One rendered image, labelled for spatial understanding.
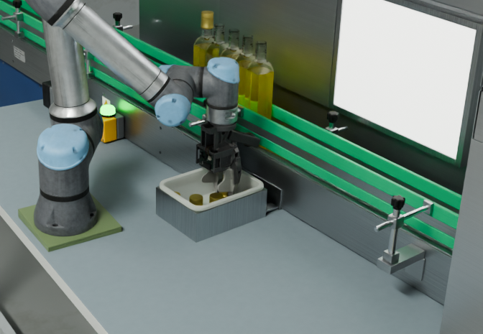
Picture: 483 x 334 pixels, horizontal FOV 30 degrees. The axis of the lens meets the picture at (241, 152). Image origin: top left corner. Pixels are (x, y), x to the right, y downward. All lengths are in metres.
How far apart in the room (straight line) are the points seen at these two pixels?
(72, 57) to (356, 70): 0.70
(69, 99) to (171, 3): 0.80
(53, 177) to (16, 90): 1.26
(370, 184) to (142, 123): 0.78
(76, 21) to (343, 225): 0.78
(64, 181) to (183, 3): 0.92
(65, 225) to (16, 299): 1.20
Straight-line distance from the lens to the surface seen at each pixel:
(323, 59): 2.35
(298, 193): 2.26
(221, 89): 2.12
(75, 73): 2.17
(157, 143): 2.54
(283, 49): 2.46
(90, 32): 1.98
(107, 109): 2.65
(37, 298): 3.33
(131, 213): 2.30
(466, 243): 1.70
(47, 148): 2.10
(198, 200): 2.23
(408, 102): 2.17
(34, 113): 2.89
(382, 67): 2.21
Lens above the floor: 1.88
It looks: 25 degrees down
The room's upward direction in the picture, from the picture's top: 2 degrees clockwise
